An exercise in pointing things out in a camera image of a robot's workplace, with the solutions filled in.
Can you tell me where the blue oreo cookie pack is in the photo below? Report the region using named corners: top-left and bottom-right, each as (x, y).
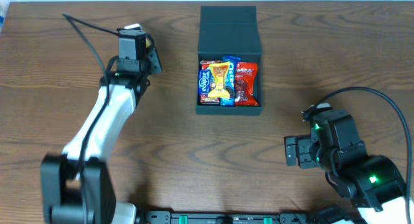
top-left (220, 56), bottom-right (241, 106)

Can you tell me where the red hello panda box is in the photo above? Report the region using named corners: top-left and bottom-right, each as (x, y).
top-left (199, 60), bottom-right (221, 105)

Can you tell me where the red hacks sweets bag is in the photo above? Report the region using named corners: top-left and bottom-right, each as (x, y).
top-left (234, 62), bottom-right (259, 106)

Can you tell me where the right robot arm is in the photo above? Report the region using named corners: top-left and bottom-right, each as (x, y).
top-left (284, 107), bottom-right (413, 223)

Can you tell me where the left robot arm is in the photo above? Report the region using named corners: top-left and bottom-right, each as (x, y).
top-left (41, 27), bottom-right (162, 223)

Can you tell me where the dark green box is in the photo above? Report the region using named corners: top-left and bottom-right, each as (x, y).
top-left (195, 6), bottom-right (263, 116)

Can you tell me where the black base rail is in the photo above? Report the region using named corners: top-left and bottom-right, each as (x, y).
top-left (135, 205), bottom-right (367, 224)

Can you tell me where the yellow round candy container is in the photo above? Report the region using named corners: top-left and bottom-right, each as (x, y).
top-left (146, 38), bottom-right (154, 50)

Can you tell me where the blue eclipse mint box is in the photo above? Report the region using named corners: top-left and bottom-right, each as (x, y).
top-left (198, 70), bottom-right (212, 95)

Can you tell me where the right black cable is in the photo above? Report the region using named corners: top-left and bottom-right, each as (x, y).
top-left (315, 86), bottom-right (414, 215)

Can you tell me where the yellow peanut butter snack packet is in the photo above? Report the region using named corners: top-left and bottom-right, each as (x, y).
top-left (208, 62), bottom-right (230, 98)

